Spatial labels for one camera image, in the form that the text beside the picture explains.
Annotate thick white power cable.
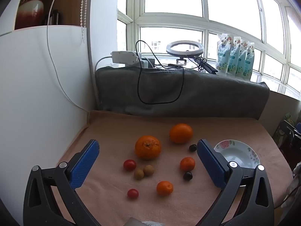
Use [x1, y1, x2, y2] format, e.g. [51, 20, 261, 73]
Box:
[95, 56, 113, 73]

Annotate larger red cherry tomato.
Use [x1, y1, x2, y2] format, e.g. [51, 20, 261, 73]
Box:
[123, 159, 137, 171]

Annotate black cable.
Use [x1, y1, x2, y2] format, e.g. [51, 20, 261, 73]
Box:
[136, 40, 185, 104]

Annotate white cabinet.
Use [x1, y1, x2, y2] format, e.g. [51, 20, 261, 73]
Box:
[0, 25, 99, 226]

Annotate white window frame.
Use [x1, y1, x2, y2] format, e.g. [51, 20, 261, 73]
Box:
[117, 0, 301, 99]

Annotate white fluffy sleeve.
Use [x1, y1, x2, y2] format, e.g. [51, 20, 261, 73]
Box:
[141, 220, 165, 226]

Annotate white power strip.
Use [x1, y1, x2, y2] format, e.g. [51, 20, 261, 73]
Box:
[111, 50, 139, 65]

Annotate white bead blind cord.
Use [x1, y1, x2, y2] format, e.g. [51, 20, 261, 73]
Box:
[80, 0, 91, 43]

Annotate pink blanket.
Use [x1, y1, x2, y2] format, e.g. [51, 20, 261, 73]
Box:
[56, 110, 293, 226]

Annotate thin white cable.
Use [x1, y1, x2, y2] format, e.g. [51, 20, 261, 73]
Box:
[46, 0, 90, 112]

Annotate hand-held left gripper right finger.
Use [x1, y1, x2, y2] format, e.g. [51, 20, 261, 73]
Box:
[197, 139, 274, 226]

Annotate white plug adapter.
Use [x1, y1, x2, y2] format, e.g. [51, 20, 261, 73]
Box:
[138, 53, 156, 68]

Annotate white floral bowl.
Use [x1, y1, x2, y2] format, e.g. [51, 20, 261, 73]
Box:
[214, 140, 261, 169]

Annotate smooth large orange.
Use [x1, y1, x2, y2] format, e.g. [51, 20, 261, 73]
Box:
[170, 123, 193, 144]

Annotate white ring light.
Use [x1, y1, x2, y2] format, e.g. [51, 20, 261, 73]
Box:
[166, 40, 203, 57]

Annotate dark books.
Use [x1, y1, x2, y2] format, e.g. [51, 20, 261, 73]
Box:
[43, 9, 63, 26]

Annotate floral refill pouch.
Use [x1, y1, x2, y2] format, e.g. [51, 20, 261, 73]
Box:
[227, 36, 242, 76]
[243, 42, 255, 79]
[216, 33, 233, 73]
[236, 40, 250, 78]

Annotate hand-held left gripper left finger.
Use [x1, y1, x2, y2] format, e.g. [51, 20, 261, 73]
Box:
[23, 139, 101, 226]

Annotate wooden shelf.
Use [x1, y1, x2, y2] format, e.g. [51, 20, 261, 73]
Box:
[14, 0, 91, 30]

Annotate small tangerine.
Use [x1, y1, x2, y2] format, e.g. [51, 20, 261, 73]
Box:
[180, 157, 196, 172]
[157, 181, 174, 196]

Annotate grey blanket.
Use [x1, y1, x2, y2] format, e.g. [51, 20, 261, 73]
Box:
[95, 66, 270, 119]

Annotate bumpy large orange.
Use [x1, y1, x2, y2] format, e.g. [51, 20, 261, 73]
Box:
[135, 135, 162, 160]

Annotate black folded tripod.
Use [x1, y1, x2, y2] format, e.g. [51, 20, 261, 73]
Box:
[194, 57, 217, 75]

